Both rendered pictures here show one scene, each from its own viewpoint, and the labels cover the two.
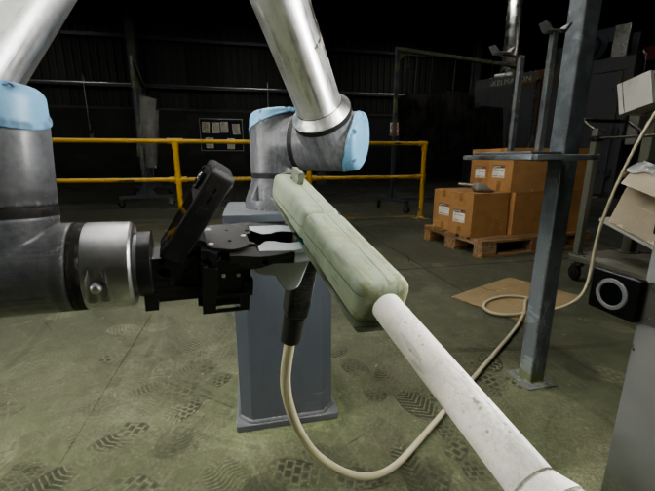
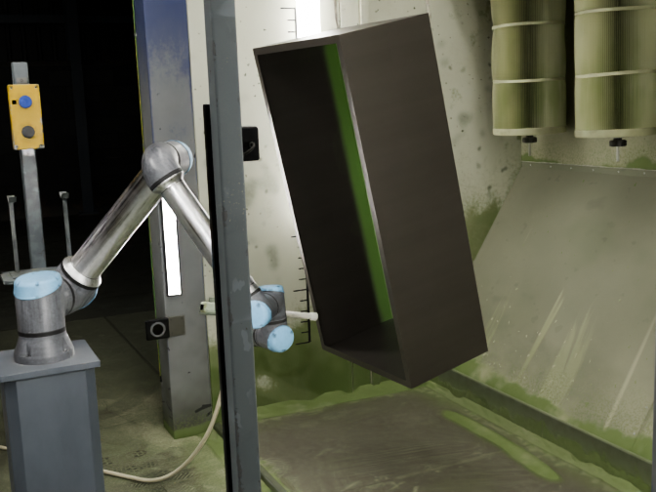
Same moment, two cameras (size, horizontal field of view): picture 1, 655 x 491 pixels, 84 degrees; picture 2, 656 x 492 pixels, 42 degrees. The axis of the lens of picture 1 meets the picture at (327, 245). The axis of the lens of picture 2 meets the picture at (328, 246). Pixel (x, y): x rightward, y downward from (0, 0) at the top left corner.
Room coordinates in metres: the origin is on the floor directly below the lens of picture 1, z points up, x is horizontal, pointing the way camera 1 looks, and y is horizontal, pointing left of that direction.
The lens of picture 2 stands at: (0.76, 3.02, 1.43)
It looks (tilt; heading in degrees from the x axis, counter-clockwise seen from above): 9 degrees down; 257
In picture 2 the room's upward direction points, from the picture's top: 2 degrees counter-clockwise
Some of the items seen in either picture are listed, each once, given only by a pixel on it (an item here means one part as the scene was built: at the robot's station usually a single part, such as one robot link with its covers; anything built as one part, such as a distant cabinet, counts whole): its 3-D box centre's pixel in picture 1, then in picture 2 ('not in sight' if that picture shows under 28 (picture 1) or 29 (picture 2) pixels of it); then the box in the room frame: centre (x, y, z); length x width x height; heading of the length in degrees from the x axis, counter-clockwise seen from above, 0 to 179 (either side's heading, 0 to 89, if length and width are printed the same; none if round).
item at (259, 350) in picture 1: (281, 306); (53, 448); (1.08, 0.15, 0.32); 0.31 x 0.31 x 0.64; 12
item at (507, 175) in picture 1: (519, 169); not in sight; (3.23, -1.67, 0.69); 0.38 x 0.29 x 0.36; 104
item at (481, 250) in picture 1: (502, 235); not in sight; (3.37, -1.66, 0.07); 1.20 x 0.80 x 0.14; 109
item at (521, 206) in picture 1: (515, 210); not in sight; (3.24, -1.69, 0.33); 0.38 x 0.29 x 0.36; 112
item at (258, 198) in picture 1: (277, 189); (43, 342); (1.08, 0.15, 0.69); 0.19 x 0.19 x 0.10
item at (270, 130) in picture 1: (279, 141); (40, 300); (1.08, 0.14, 0.83); 0.17 x 0.15 x 0.18; 65
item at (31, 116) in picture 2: not in sight; (25, 116); (1.16, -0.68, 1.42); 0.12 x 0.06 x 0.26; 12
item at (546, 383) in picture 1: (530, 377); not in sight; (1.17, -0.74, 0.00); 0.12 x 0.12 x 0.01; 12
